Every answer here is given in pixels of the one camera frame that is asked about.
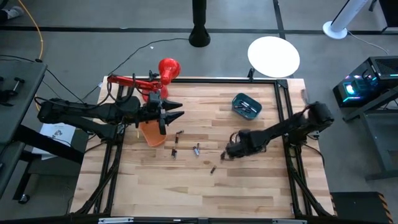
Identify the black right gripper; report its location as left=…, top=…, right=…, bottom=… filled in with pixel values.
left=220, top=130, right=253, bottom=162

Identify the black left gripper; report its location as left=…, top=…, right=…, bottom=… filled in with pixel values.
left=137, top=99, right=185, bottom=136

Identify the orange plastic bin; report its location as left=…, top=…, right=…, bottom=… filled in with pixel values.
left=137, top=119, right=167, bottom=148

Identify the teal plastic bin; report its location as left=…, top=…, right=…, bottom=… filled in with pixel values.
left=231, top=92, right=263, bottom=121

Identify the red desk lamp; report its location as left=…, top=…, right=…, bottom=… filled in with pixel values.
left=106, top=57, right=182, bottom=103

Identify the black pole stand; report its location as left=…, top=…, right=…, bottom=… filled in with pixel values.
left=188, top=0, right=211, bottom=49

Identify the white round disc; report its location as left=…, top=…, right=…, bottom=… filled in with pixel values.
left=247, top=35, right=301, bottom=79

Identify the white paper sheet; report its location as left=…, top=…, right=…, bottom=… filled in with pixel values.
left=30, top=122, right=77, bottom=161

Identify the black box with hazard stripes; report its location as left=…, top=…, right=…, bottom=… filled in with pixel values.
left=330, top=191, right=395, bottom=224

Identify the grey side table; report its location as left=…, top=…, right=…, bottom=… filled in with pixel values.
left=0, top=60, right=48, bottom=200

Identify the dark metal computer stand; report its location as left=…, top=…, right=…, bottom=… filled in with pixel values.
left=341, top=89, right=398, bottom=182

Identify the black computer with coloured lights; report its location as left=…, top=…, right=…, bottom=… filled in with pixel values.
left=332, top=55, right=398, bottom=109

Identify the white tower fan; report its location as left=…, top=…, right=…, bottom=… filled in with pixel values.
left=322, top=0, right=369, bottom=40

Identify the person's shoe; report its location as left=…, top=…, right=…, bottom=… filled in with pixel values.
left=0, top=6, right=25, bottom=24

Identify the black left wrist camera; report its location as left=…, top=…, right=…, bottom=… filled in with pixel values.
left=148, top=91, right=162, bottom=112

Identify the black lamp cable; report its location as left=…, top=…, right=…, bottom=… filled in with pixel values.
left=83, top=37, right=190, bottom=101

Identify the black aluminium rig frame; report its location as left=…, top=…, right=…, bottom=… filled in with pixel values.
left=70, top=76, right=335, bottom=219

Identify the silver metal bracket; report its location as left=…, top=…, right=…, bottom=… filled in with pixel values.
left=98, top=217, right=135, bottom=224
left=271, top=218, right=308, bottom=224

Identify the yellow cable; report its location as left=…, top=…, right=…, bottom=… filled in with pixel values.
left=17, top=0, right=45, bottom=62

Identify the black handle tool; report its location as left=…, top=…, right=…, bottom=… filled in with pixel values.
left=0, top=77, right=26, bottom=107

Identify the white fan cable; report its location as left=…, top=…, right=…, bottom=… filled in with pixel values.
left=346, top=30, right=390, bottom=56

